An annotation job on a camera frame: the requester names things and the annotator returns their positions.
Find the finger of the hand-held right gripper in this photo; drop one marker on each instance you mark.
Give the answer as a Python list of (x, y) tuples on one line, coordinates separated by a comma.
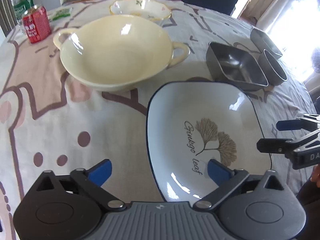
[(287, 125), (270, 146)]

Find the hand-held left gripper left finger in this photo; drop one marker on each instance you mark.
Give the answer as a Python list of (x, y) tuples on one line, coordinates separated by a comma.
[(100, 171)]

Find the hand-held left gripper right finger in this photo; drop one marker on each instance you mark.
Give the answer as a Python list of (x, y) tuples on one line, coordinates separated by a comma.
[(217, 170)]

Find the oval steel dish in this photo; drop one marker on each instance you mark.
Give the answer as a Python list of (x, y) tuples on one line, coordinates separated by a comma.
[(272, 72)]

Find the white square leaf-print plate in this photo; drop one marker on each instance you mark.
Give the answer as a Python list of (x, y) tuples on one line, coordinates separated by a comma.
[(180, 105)]

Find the large square steel dish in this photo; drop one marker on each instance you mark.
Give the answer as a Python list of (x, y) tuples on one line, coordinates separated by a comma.
[(235, 65)]

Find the rectangular steel dish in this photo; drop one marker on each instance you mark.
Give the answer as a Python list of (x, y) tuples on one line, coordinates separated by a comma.
[(262, 38)]

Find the small floral white bowl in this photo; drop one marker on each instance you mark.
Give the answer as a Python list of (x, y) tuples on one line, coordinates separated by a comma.
[(135, 7)]

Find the person's right hand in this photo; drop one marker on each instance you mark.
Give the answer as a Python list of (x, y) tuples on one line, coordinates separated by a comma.
[(316, 176)]

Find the bear-print tablecloth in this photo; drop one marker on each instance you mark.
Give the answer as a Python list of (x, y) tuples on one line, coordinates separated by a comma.
[(75, 130)]

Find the beige curtain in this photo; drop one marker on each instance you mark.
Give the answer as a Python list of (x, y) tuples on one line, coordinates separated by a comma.
[(272, 10)]

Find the red soda can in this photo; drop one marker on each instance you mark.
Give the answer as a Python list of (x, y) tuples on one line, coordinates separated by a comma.
[(36, 26)]

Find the green packet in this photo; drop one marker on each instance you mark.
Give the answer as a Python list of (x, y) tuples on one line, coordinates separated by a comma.
[(61, 13)]

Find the clear plastic water bottle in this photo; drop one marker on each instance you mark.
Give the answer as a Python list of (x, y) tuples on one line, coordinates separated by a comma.
[(22, 5)]

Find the grey ribbed panel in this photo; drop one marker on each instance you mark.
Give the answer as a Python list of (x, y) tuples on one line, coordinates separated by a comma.
[(6, 12)]

